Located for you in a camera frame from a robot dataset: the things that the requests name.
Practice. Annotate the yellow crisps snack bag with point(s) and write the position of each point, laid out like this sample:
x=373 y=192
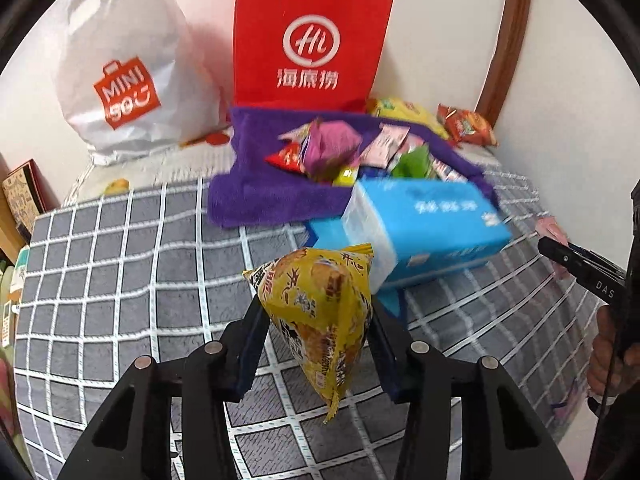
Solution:
x=320 y=302

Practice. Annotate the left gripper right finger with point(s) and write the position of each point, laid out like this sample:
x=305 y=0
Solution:
x=411 y=372

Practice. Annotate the brown framed box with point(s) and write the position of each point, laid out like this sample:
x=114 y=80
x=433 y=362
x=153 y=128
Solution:
x=23 y=193

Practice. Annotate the green snack packet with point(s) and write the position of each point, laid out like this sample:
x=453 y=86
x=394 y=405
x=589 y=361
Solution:
x=416 y=164

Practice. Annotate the purple fluffy towel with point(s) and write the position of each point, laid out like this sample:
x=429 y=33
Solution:
x=254 y=193

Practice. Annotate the orange chips bag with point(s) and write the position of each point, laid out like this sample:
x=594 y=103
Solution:
x=465 y=126

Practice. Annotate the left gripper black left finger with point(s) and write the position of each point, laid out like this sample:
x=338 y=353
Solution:
x=218 y=373

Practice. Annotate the pink snack bag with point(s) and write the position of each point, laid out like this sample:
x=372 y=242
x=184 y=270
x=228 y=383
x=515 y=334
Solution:
x=548 y=227

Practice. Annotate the grey checkered bedsheet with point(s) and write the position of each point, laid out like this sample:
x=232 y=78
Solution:
x=115 y=278

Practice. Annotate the brown wooden door frame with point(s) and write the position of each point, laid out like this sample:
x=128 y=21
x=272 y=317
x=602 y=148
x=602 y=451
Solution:
x=503 y=62

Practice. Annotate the yellow chips bag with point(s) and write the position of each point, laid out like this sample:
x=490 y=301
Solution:
x=398 y=109

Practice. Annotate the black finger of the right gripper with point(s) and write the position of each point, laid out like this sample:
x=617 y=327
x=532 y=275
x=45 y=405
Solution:
x=600 y=276

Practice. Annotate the magenta snack packet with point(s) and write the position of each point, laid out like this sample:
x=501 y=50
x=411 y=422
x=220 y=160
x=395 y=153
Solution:
x=330 y=145

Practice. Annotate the person's hand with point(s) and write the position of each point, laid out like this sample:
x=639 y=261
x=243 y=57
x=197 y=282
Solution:
x=605 y=368

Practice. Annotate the red paper shopping bag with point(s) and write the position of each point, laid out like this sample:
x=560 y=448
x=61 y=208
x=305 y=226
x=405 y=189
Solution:
x=307 y=54

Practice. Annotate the small red snack packet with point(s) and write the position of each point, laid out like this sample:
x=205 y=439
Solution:
x=289 y=159

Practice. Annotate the bear print snack packet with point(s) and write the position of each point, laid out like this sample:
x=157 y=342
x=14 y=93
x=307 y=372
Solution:
x=383 y=148

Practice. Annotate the white Miniso plastic bag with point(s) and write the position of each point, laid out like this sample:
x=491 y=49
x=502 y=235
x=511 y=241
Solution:
x=130 y=80

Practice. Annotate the blue tissue pack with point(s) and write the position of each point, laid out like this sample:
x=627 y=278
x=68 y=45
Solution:
x=422 y=229

